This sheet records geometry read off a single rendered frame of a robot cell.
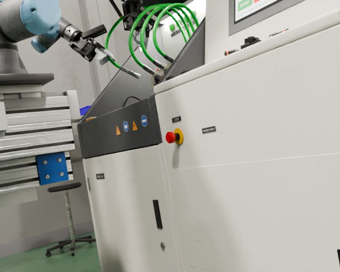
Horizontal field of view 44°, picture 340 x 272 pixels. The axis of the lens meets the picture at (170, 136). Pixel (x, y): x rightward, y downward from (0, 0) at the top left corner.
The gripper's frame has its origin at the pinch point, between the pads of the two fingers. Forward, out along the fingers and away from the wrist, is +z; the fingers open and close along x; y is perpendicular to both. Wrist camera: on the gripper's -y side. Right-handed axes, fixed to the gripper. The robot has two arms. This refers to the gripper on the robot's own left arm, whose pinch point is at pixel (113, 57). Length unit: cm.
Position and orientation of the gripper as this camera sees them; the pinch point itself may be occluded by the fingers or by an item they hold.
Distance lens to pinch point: 192.3
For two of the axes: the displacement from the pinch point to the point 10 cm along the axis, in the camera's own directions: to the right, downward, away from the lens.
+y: -6.0, 7.8, -1.5
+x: -0.7, -2.4, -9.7
